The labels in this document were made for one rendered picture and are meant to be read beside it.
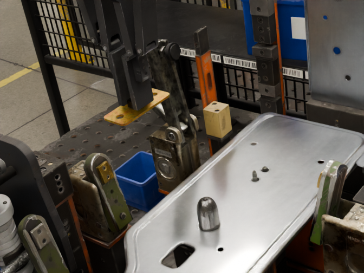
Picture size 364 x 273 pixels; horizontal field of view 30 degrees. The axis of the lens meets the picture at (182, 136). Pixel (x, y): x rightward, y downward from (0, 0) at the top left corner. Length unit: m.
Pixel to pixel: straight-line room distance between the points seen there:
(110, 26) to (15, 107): 3.04
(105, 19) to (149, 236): 0.37
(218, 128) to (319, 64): 0.23
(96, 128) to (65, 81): 2.02
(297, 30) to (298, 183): 0.39
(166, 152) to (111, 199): 0.16
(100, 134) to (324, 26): 0.88
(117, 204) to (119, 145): 0.78
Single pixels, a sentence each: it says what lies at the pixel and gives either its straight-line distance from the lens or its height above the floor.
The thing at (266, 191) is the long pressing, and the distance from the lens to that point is 1.07.
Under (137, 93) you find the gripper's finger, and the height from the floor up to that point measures 1.28.
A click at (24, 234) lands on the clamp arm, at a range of 0.95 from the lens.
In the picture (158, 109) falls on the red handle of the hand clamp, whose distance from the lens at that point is 1.15.
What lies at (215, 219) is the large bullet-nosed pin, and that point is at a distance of 1.01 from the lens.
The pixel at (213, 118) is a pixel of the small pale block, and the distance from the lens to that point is 1.18.
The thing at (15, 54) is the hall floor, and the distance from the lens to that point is 4.49.
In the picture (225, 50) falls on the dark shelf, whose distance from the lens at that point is 1.47.
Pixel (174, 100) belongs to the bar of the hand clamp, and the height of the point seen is 1.11.
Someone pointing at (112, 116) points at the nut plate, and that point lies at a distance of 0.81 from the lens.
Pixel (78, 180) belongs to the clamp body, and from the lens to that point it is 1.06.
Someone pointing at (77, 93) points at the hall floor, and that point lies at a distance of 3.78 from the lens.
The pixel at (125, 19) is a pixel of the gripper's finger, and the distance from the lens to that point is 0.76.
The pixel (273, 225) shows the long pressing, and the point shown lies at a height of 1.00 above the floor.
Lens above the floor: 1.64
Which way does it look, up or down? 31 degrees down
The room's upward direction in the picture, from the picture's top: 10 degrees counter-clockwise
